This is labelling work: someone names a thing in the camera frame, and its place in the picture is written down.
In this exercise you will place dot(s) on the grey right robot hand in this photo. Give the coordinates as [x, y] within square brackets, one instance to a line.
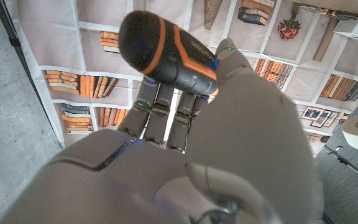
[244, 140]

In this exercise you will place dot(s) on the black orange screwdriver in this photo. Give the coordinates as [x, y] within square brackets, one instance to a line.
[172, 59]

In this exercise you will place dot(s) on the white power strip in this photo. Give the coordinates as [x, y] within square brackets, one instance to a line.
[353, 29]

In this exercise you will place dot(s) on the printed bookshelf backdrop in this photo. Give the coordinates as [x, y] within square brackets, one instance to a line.
[57, 37]

